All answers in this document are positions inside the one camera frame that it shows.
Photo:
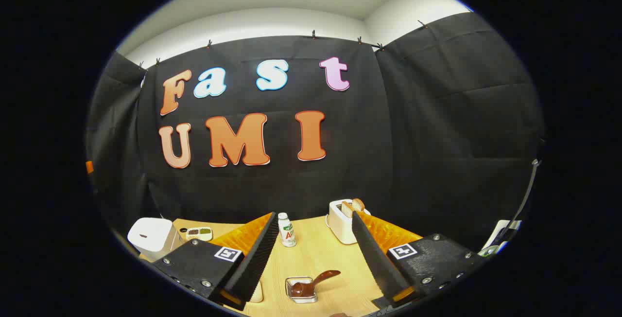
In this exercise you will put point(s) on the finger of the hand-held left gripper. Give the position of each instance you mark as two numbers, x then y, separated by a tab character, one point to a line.
89	167

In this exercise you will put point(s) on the white toaster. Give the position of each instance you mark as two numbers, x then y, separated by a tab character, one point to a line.
340	227

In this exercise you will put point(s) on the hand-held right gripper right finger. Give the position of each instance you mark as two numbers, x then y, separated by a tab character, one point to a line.
376	258

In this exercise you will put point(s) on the white divided condiment dish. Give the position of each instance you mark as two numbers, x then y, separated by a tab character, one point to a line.
199	234

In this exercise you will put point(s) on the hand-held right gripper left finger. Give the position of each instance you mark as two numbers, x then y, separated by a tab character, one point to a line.
257	258

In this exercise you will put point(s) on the white board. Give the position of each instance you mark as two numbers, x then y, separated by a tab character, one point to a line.
500	232

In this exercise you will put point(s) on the black curved rod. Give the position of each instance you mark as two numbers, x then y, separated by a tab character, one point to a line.
527	193

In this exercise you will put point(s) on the white drink bottle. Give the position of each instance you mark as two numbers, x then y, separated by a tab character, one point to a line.
287	232

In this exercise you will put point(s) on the white rice cooker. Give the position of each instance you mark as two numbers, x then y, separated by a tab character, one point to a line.
153	237

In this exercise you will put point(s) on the brown wooden spoon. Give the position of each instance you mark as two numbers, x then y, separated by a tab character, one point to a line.
316	280

